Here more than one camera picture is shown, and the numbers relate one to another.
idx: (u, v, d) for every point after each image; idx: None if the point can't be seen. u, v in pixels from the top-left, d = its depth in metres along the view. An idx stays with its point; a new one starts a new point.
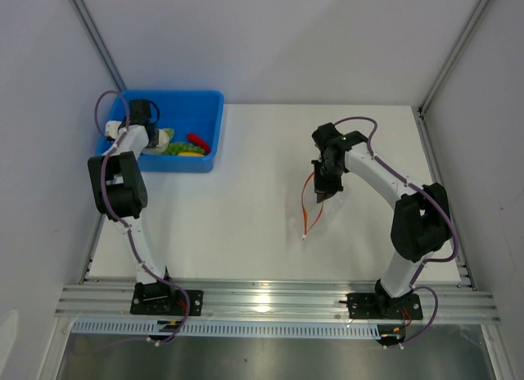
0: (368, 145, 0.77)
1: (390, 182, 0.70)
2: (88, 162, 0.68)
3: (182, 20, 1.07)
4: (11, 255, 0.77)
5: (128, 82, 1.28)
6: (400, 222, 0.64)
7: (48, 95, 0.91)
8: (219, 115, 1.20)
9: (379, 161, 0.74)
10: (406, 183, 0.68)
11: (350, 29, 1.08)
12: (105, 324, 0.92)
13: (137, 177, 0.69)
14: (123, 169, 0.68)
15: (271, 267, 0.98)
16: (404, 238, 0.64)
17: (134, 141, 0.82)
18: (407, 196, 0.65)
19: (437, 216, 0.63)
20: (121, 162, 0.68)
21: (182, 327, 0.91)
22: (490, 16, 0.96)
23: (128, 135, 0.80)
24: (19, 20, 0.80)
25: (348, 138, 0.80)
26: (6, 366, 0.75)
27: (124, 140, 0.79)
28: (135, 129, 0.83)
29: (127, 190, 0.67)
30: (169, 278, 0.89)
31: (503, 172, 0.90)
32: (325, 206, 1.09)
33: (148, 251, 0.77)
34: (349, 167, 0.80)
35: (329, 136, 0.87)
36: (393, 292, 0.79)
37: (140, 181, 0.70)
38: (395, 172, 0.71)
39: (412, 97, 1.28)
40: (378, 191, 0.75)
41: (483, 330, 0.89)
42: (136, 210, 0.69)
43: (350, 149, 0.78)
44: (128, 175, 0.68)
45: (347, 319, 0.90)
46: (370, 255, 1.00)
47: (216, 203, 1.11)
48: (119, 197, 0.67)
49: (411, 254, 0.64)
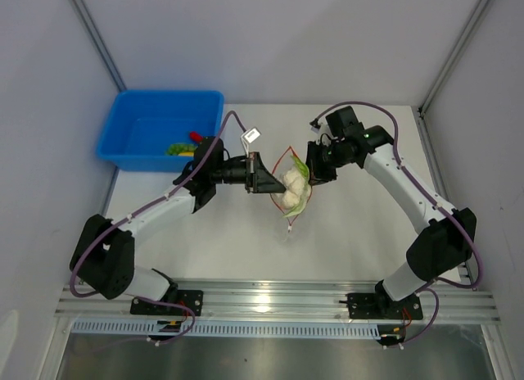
0: (395, 151, 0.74)
1: (417, 201, 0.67)
2: (91, 219, 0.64)
3: (182, 19, 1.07)
4: (11, 253, 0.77)
5: (128, 81, 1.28)
6: (423, 247, 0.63)
7: (47, 94, 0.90)
8: (219, 115, 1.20)
9: (405, 173, 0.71)
10: (435, 205, 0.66)
11: (348, 29, 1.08)
12: (104, 324, 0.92)
13: (119, 269, 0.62)
14: (115, 246, 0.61)
15: (271, 268, 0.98)
16: (424, 264, 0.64)
17: (169, 211, 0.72)
18: (435, 223, 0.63)
19: (459, 241, 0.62)
20: (115, 243, 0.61)
21: (193, 327, 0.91)
22: (489, 16, 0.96)
23: (164, 201, 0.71)
24: (17, 20, 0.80)
25: (371, 135, 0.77)
26: (5, 366, 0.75)
27: (154, 206, 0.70)
28: (178, 197, 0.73)
29: (102, 272, 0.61)
30: (172, 288, 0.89)
31: (502, 172, 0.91)
32: (322, 190, 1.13)
33: (144, 285, 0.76)
34: (366, 166, 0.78)
35: (347, 124, 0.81)
36: (395, 296, 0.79)
37: (123, 269, 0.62)
38: (425, 191, 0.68)
39: (411, 97, 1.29)
40: (395, 197, 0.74)
41: (483, 330, 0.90)
42: (106, 290, 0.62)
43: (374, 152, 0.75)
44: (110, 260, 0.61)
45: (347, 319, 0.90)
46: (373, 258, 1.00)
47: (218, 204, 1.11)
48: (91, 274, 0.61)
49: (428, 276, 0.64)
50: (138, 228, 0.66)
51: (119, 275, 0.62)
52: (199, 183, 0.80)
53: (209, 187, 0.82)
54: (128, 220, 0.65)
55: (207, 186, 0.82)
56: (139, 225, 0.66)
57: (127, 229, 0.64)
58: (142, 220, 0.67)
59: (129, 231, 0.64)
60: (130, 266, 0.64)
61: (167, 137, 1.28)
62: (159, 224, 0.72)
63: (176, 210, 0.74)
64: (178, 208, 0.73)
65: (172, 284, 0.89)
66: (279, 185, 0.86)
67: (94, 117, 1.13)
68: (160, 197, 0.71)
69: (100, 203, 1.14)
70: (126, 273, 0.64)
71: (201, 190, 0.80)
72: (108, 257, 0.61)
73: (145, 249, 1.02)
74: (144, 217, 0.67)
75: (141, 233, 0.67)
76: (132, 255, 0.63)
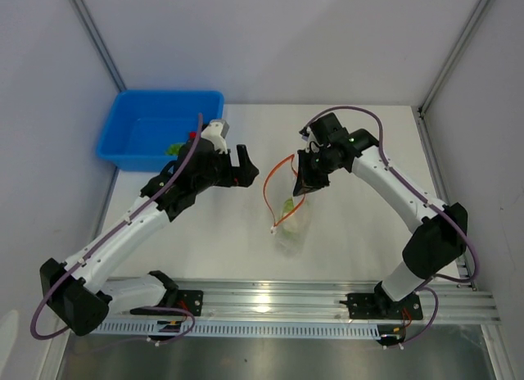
0: (380, 152, 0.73)
1: (408, 201, 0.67)
2: (43, 266, 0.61)
3: (182, 19, 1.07)
4: (11, 253, 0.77)
5: (128, 81, 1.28)
6: (418, 246, 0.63)
7: (48, 94, 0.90)
8: (219, 115, 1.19)
9: (394, 174, 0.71)
10: (426, 203, 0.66)
11: (348, 29, 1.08)
12: (105, 324, 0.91)
13: (79, 314, 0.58)
14: (70, 298, 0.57)
15: (271, 268, 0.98)
16: (421, 261, 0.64)
17: (132, 236, 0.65)
18: (427, 220, 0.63)
19: (453, 236, 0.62)
20: (67, 294, 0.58)
21: (195, 327, 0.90)
22: (489, 16, 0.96)
23: (126, 226, 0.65)
24: (19, 20, 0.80)
25: (355, 138, 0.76)
26: (6, 366, 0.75)
27: (111, 239, 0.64)
28: (142, 219, 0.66)
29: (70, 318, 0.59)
30: (171, 292, 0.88)
31: (502, 171, 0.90)
32: (322, 190, 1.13)
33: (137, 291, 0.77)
34: (354, 170, 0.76)
35: (332, 130, 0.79)
36: (395, 296, 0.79)
37: (88, 312, 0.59)
38: (413, 188, 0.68)
39: (411, 97, 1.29)
40: (387, 200, 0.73)
41: (482, 330, 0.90)
42: (83, 328, 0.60)
43: (361, 156, 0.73)
44: (70, 309, 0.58)
45: (347, 319, 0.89)
46: (372, 259, 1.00)
47: (217, 205, 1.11)
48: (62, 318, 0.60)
49: (426, 273, 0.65)
50: (92, 273, 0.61)
51: (86, 317, 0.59)
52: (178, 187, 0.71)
53: (187, 193, 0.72)
54: (81, 264, 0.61)
55: (186, 191, 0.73)
56: (93, 269, 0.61)
57: (79, 278, 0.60)
58: (98, 260, 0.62)
59: (81, 279, 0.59)
60: (97, 307, 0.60)
61: (166, 137, 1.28)
62: (126, 251, 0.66)
63: (145, 231, 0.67)
64: (143, 230, 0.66)
65: (172, 287, 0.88)
66: (255, 168, 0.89)
67: (93, 117, 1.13)
68: (120, 223, 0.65)
69: (100, 203, 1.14)
70: (96, 311, 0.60)
71: (178, 196, 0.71)
72: (68, 308, 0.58)
73: (146, 249, 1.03)
74: (99, 256, 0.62)
75: (100, 274, 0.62)
76: (93, 299, 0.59)
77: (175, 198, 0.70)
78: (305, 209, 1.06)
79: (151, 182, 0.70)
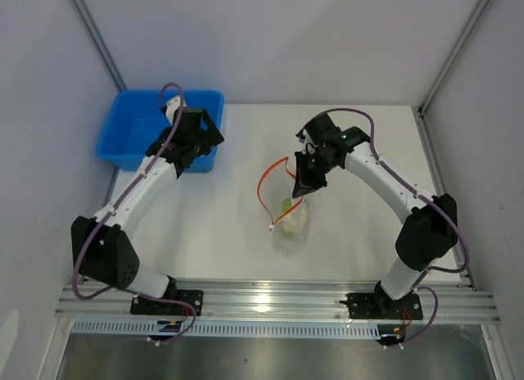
0: (371, 147, 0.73)
1: (398, 192, 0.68)
2: (74, 223, 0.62)
3: (183, 19, 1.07)
4: (11, 253, 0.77)
5: (128, 81, 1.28)
6: (409, 235, 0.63)
7: (48, 94, 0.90)
8: (219, 115, 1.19)
9: (385, 167, 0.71)
10: (415, 194, 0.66)
11: (348, 29, 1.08)
12: (105, 324, 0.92)
13: (121, 260, 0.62)
14: (109, 244, 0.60)
15: (271, 268, 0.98)
16: (413, 253, 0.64)
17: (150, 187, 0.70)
18: (417, 210, 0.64)
19: (444, 226, 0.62)
20: (106, 240, 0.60)
21: (191, 327, 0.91)
22: (489, 17, 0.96)
23: (144, 178, 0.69)
24: (19, 20, 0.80)
25: (347, 136, 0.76)
26: (6, 367, 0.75)
27: (133, 191, 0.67)
28: (156, 171, 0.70)
29: (107, 269, 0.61)
30: (172, 289, 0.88)
31: (502, 172, 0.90)
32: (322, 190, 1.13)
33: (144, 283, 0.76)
34: (347, 166, 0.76)
35: (325, 129, 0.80)
36: (395, 294, 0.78)
37: (126, 260, 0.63)
38: (404, 180, 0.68)
39: (412, 97, 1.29)
40: (381, 194, 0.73)
41: (483, 330, 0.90)
42: (120, 279, 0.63)
43: (352, 151, 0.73)
44: (110, 255, 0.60)
45: (347, 319, 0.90)
46: (371, 258, 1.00)
47: (217, 205, 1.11)
48: (97, 271, 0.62)
49: (418, 265, 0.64)
50: (125, 219, 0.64)
51: (124, 266, 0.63)
52: (178, 146, 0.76)
53: (189, 147, 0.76)
54: (113, 213, 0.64)
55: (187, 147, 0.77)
56: (125, 214, 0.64)
57: (115, 223, 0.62)
58: (127, 209, 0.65)
59: (117, 223, 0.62)
60: (132, 254, 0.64)
61: None
62: (146, 204, 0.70)
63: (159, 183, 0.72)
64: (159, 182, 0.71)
65: (172, 282, 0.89)
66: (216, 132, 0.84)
67: (93, 117, 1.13)
68: (137, 177, 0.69)
69: (100, 203, 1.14)
70: (130, 261, 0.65)
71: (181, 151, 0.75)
72: (107, 255, 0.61)
73: (145, 249, 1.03)
74: (127, 205, 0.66)
75: (129, 222, 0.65)
76: (128, 246, 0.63)
77: (178, 154, 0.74)
78: (304, 208, 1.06)
79: (153, 145, 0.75)
